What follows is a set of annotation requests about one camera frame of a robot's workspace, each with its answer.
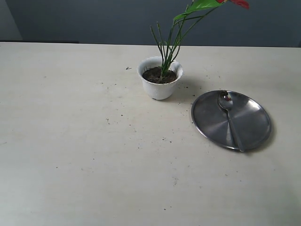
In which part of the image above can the steel spork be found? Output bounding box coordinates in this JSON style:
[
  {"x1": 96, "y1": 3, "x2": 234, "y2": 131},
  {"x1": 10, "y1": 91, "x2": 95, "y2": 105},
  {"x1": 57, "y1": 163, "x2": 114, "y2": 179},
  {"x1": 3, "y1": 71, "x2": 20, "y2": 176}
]
[{"x1": 218, "y1": 90, "x2": 245, "y2": 152}]

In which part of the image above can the white plastic flower pot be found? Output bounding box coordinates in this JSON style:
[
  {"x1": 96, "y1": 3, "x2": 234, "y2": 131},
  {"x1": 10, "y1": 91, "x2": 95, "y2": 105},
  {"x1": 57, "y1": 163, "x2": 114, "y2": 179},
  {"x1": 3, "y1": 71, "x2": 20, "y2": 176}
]
[{"x1": 137, "y1": 56, "x2": 184, "y2": 100}]

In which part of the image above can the red artificial flower with stems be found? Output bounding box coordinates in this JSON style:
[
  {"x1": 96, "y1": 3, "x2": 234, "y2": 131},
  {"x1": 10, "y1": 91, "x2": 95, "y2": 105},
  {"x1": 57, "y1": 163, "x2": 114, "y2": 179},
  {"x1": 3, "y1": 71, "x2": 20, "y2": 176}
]
[{"x1": 150, "y1": 0, "x2": 250, "y2": 82}]

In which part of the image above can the brown soil clump with roots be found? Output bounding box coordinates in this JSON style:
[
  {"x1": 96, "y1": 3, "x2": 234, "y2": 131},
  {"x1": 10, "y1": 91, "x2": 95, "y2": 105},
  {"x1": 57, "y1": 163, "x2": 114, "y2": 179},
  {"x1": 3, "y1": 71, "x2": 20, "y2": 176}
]
[{"x1": 142, "y1": 67, "x2": 177, "y2": 84}]

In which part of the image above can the round steel plate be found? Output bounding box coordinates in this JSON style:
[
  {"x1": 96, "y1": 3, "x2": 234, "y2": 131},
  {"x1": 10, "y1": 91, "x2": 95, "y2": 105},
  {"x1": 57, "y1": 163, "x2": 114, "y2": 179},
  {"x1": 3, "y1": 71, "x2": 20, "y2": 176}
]
[{"x1": 191, "y1": 90, "x2": 272, "y2": 150}]

